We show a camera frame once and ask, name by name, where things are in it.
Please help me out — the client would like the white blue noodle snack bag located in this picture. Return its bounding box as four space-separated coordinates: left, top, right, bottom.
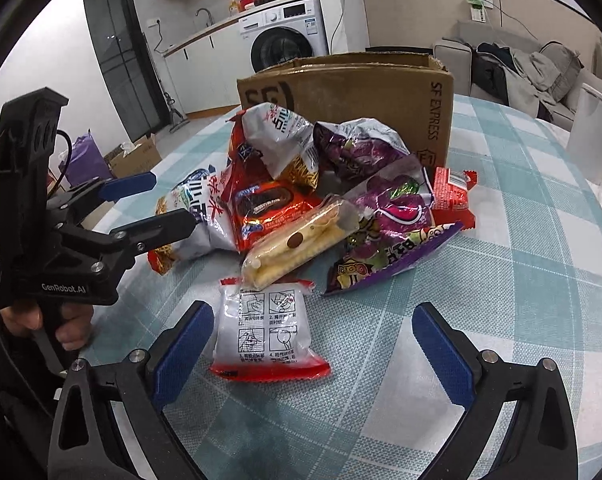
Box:
148 165 237 275

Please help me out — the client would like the red chocolate cookie packet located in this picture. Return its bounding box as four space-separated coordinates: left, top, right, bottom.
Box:
220 110 320 252

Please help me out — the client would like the white red instruction snack packet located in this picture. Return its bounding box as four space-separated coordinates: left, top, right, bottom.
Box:
210 278 331 382

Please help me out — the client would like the silver red noodle snack bag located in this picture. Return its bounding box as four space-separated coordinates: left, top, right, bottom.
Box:
241 103 319 190

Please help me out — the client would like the yellow biscuit stick pack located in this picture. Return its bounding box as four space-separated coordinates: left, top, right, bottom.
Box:
241 196 360 290

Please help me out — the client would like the purple silver snack bag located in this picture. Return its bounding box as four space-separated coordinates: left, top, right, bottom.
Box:
313 118 410 183

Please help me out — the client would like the purple grape candy bag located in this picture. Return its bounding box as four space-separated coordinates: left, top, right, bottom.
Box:
325 155 462 296

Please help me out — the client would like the red wafer bar packet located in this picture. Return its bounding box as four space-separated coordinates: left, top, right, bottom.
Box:
431 167 478 230

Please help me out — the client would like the person's left hand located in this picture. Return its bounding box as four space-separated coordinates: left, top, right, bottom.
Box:
0 301 95 352

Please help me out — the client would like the cardboard box on floor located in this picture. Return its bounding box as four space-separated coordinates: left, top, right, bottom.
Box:
104 136 162 178

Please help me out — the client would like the purple bag on floor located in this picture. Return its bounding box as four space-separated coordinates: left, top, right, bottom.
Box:
59 131 112 186

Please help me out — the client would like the black glass door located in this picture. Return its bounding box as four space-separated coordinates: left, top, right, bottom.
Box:
84 0 170 142

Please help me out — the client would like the white kitchen counter cabinet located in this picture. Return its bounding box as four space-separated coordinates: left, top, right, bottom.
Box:
165 24 253 114

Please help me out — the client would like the teal plaid tablecloth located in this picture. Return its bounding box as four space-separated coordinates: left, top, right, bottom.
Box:
79 94 602 480

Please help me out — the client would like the white washing machine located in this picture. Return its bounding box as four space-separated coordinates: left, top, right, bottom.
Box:
239 0 329 73

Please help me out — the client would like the white cylindrical appliance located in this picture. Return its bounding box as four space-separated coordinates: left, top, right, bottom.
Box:
566 84 602 184

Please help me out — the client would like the brown cardboard SF box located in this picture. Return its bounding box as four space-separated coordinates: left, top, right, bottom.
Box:
237 52 454 168

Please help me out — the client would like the pile of clothes on sofa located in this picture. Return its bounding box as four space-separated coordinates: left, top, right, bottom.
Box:
472 41 584 124

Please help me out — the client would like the grey sofa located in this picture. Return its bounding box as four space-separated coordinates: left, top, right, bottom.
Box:
433 21 602 130

